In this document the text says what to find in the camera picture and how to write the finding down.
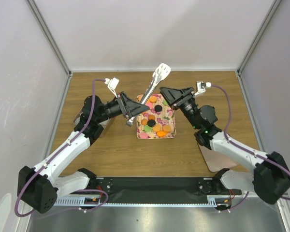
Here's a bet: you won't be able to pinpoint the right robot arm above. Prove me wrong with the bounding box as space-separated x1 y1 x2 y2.
160 82 290 204

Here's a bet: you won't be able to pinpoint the floral serving tray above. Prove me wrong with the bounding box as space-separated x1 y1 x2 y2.
136 93 177 139

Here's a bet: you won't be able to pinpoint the pink oval cookie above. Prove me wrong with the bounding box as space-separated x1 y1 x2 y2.
146 102 153 109

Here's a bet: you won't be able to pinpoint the grey slotted cable duct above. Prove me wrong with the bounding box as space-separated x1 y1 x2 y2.
54 195 240 207

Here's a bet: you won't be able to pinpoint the gold cookie tin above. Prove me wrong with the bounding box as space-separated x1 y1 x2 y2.
73 111 110 128

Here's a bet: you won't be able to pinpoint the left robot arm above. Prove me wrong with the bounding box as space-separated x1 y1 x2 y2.
14 92 149 217

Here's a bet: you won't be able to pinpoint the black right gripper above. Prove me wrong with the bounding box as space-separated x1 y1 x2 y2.
160 87 201 130

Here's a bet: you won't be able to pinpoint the metal tongs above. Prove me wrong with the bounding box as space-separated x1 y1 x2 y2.
125 63 172 127

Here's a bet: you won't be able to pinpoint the tan round sandwich cookie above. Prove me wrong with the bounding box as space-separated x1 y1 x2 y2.
149 96 157 103
152 124 161 132
162 125 172 132

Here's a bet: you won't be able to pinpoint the pink round cookie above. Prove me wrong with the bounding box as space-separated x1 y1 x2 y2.
139 132 148 139

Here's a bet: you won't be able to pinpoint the green round cookie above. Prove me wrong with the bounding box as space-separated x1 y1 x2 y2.
144 125 152 132

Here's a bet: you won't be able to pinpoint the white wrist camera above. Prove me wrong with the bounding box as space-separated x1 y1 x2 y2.
104 77 119 98
195 81 212 96

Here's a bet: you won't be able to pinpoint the black sandwich cookie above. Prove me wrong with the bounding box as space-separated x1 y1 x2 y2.
154 105 163 113
147 119 156 127

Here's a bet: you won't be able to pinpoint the pink tin lid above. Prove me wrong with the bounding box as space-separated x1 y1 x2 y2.
199 145 239 173

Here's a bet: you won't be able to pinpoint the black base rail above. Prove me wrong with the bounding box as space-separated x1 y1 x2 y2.
96 177 242 200

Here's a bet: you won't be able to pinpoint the brown chip cookie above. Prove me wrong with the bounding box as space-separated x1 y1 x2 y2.
148 115 156 120

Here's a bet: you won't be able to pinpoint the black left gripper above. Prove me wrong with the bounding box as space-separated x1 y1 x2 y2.
95 92 149 123

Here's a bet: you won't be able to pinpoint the orange swirl cookie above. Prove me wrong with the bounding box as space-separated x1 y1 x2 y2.
141 119 148 126

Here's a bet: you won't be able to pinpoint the orange leaf cookie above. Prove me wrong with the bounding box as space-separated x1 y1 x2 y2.
157 131 167 137

